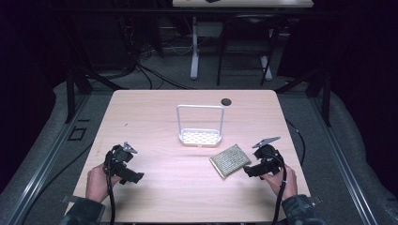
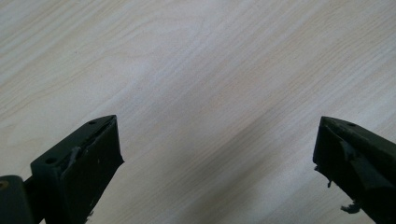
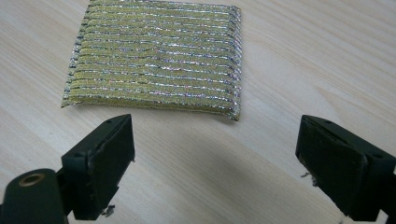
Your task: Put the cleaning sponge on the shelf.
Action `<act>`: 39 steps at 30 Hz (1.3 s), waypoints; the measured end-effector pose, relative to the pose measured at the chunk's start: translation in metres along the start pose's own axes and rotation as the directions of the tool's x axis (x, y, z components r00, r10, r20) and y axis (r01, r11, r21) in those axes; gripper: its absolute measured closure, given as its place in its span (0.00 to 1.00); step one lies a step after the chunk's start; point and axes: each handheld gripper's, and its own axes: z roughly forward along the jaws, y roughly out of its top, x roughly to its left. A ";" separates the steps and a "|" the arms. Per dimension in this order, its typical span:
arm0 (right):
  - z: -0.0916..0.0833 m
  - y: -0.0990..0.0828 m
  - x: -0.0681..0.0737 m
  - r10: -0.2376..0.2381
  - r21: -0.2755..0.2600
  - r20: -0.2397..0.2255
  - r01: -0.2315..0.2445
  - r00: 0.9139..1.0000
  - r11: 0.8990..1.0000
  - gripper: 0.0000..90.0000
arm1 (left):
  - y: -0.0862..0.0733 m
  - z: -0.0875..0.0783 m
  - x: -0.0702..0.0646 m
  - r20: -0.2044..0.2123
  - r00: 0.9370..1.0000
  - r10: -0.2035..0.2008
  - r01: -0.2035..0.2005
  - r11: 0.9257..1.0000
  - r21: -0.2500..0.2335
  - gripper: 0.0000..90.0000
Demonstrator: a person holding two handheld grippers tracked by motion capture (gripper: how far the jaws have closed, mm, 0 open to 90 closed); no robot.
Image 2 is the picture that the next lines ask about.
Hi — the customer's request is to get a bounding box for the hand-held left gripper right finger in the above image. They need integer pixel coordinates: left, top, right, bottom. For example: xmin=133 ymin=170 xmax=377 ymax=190
xmin=312 ymin=116 xmax=396 ymax=224

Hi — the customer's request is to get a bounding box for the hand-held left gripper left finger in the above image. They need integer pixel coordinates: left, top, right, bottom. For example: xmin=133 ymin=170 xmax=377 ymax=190
xmin=30 ymin=114 xmax=125 ymax=224

